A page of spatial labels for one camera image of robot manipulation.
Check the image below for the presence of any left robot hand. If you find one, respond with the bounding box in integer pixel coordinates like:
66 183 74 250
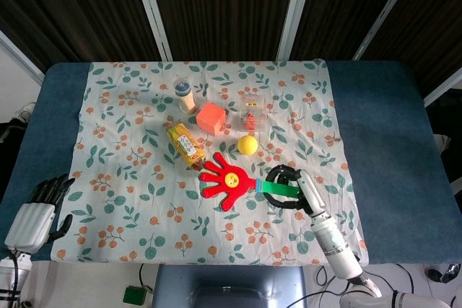
4 173 77 255

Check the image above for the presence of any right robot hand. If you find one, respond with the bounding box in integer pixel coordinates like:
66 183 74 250
263 164 328 216

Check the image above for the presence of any red hand clapper green handle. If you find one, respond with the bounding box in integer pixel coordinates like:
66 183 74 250
198 152 302 213

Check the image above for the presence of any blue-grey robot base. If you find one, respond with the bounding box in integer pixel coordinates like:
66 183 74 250
151 263 308 308

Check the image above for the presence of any yellow foam ball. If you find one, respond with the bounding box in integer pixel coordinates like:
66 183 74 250
237 135 259 158

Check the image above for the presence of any clear plastic box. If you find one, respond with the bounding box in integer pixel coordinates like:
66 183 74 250
239 94 266 133

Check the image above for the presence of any floral fruit-print tablecloth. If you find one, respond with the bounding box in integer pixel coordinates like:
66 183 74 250
50 58 370 266

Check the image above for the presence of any white shoe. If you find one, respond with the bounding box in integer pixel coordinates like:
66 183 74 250
15 101 38 122

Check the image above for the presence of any green box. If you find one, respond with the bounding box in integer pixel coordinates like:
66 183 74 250
122 285 149 306

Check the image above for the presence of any orange foam cube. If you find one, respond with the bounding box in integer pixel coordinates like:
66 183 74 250
195 102 227 136

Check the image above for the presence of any yellow snack box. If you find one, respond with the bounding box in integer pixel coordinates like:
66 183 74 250
165 123 208 172

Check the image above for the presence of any clear spice jar blue cap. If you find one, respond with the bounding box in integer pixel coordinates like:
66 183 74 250
174 77 198 115

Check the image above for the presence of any black cable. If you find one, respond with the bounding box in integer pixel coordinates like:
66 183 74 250
314 265 339 308
7 249 22 308
138 263 157 293

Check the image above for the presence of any white frame post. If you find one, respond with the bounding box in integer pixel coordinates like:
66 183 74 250
128 0 174 62
0 29 46 86
423 66 462 107
276 0 319 61
352 0 424 61

